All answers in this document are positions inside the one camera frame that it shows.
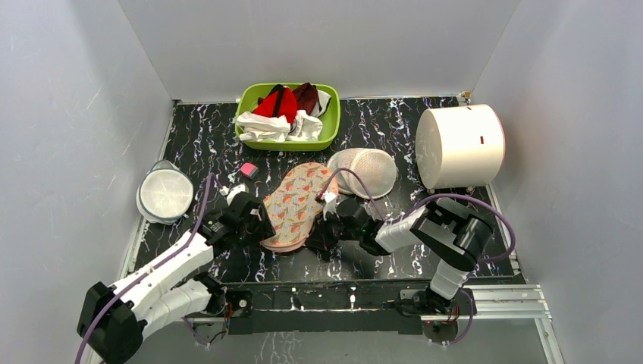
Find floral mesh laundry bag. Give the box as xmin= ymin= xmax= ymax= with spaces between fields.
xmin=260 ymin=162 xmax=332 ymax=253

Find white mesh laundry bag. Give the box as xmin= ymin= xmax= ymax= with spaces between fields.
xmin=326 ymin=148 xmax=397 ymax=199

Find green plastic basin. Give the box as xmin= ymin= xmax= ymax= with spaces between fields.
xmin=234 ymin=83 xmax=340 ymax=152

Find white crumpled garment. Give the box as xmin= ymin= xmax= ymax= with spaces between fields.
xmin=235 ymin=110 xmax=323 ymax=143

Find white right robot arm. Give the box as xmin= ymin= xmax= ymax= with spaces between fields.
xmin=305 ymin=194 xmax=494 ymax=314

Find dark red white garment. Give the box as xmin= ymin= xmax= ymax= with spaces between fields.
xmin=293 ymin=83 xmax=332 ymax=118

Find white cylindrical drum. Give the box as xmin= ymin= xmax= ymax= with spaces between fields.
xmin=415 ymin=104 xmax=506 ymax=190

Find small pink block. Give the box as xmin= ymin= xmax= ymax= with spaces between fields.
xmin=240 ymin=162 xmax=259 ymax=180

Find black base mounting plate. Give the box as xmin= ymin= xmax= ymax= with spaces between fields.
xmin=189 ymin=280 xmax=475 ymax=341

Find red black garment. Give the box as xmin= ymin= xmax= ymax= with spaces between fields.
xmin=252 ymin=84 xmax=298 ymax=124

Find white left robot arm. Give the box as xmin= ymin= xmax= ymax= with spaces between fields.
xmin=75 ymin=185 xmax=275 ymax=363

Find grey round mesh laundry bag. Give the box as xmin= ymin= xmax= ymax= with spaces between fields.
xmin=136 ymin=160 xmax=194 ymax=225

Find aluminium frame rail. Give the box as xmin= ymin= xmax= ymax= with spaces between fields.
xmin=170 ymin=281 xmax=550 ymax=324

